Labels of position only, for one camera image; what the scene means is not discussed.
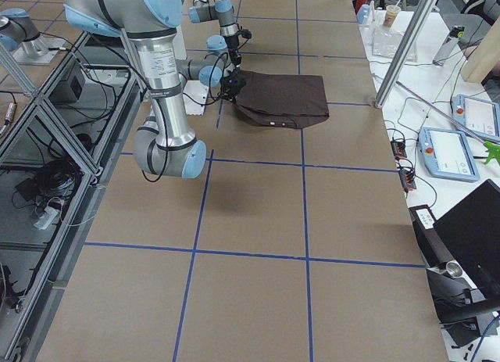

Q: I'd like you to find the near blue teach pendant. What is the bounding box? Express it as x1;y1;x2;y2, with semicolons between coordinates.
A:
418;127;480;182

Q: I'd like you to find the blue teach pendant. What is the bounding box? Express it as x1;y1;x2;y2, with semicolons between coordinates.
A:
418;127;480;182
452;95;499;142

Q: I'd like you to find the dark brown t-shirt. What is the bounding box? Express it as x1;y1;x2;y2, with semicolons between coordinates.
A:
234;70;330;129

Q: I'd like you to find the metal reacher grabber tool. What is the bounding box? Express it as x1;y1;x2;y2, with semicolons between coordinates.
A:
395;81;499;164

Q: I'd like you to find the black laptop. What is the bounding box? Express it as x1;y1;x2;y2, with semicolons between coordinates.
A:
434;180;499;298

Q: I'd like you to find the iced coffee cup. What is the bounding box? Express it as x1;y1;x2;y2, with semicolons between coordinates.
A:
383;0;402;28

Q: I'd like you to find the far blue teach pendant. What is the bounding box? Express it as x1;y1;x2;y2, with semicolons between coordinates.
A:
452;95;499;142

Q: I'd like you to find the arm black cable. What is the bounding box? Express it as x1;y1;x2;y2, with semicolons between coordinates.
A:
141;52;231;183

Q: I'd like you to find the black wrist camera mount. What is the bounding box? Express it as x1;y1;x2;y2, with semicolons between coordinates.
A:
238;28;252;40

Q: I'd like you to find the aluminium frame cage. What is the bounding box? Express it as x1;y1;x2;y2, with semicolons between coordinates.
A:
1;34;141;361

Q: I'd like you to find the black box with label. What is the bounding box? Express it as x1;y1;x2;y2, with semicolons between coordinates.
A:
409;205;454;267

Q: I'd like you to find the clear plastic tray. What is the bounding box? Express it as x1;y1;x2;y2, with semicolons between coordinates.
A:
372;26;405;59

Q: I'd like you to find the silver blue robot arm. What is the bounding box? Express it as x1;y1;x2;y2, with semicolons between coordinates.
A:
188;0;243;70
64;0;251;178

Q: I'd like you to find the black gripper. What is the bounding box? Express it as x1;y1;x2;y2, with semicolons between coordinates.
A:
227;45;241;73
220;77;246;101

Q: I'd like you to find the black orange electronics board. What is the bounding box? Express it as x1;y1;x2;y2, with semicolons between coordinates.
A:
390;138;416;194

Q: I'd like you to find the aluminium frame post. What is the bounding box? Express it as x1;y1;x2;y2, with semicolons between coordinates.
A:
374;0;438;109

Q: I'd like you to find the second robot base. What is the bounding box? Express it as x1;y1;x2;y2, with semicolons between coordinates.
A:
1;8;66;65

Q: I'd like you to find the black power box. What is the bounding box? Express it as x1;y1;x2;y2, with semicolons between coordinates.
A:
48;62;85;103

